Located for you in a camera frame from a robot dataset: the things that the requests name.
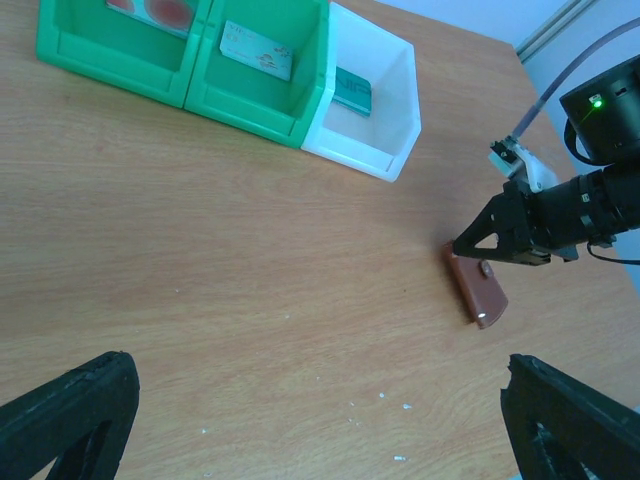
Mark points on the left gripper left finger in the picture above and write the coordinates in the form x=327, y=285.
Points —
x=78, y=424

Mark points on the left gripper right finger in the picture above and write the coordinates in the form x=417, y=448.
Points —
x=561, y=428

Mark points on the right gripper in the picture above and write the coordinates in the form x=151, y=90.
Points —
x=522, y=238

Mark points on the brown leather card holder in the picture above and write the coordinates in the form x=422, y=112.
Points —
x=482, y=293

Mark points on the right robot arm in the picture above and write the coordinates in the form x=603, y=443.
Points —
x=602, y=131

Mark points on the teal vip card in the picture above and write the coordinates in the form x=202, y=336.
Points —
x=353, y=92

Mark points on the white vip card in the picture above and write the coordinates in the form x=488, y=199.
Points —
x=256, y=51

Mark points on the red patterned card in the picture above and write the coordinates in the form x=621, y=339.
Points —
x=171, y=16

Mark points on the white bin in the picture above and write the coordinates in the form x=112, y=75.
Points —
x=378, y=145

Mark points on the middle green bin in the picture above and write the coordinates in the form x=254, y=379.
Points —
x=250, y=99

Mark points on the green bin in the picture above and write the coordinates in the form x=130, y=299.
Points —
x=92, y=39
x=250, y=99

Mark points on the left green bin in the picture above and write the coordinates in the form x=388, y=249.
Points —
x=92, y=39

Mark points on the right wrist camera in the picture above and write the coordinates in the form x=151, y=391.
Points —
x=516, y=162

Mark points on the right frame post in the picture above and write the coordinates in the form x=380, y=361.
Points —
x=552, y=27

